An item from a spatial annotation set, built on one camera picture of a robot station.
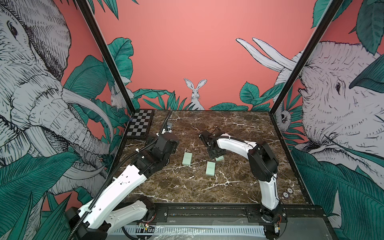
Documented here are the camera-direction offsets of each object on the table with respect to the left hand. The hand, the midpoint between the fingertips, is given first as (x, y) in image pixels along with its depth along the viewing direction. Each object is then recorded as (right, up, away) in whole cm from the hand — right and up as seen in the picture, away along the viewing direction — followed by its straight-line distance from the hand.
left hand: (163, 135), depth 72 cm
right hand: (+28, -12, +22) cm, 38 cm away
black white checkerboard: (-26, +6, +38) cm, 46 cm away
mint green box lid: (+31, -15, +17) cm, 39 cm away
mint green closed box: (+25, -21, +16) cm, 36 cm away
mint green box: (+11, -16, +21) cm, 28 cm away
